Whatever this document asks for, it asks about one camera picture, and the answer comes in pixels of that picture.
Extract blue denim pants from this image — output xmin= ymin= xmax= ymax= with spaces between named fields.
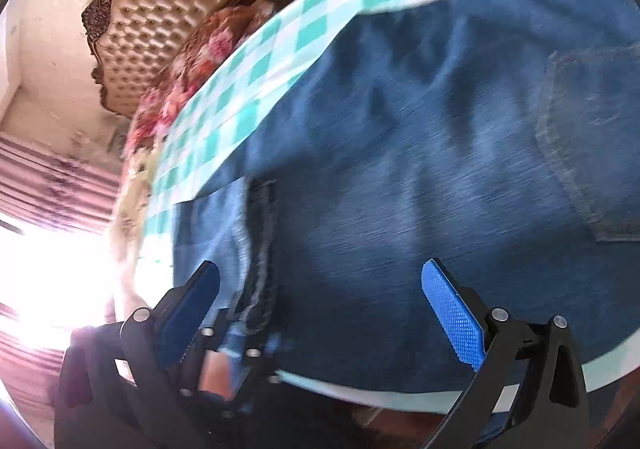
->
xmin=172 ymin=0 xmax=640 ymax=387

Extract pink striped curtain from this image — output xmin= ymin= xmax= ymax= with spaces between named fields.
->
xmin=0 ymin=134 xmax=121 ymax=405

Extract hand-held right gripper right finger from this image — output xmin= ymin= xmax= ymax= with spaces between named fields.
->
xmin=415 ymin=256 xmax=592 ymax=449

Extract red floral quilt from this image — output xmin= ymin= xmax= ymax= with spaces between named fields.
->
xmin=125 ymin=4 xmax=273 ymax=154

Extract tufted carved wooden headboard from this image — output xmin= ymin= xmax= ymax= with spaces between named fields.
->
xmin=81 ymin=0 xmax=261 ymax=117

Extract green checked tablecloth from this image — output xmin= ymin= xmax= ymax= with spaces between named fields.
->
xmin=142 ymin=0 xmax=631 ymax=415

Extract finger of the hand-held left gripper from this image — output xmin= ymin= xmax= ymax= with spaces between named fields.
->
xmin=220 ymin=291 xmax=283 ymax=387
xmin=177 ymin=324 xmax=241 ymax=425

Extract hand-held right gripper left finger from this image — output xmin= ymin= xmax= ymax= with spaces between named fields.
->
xmin=52 ymin=259 xmax=223 ymax=449

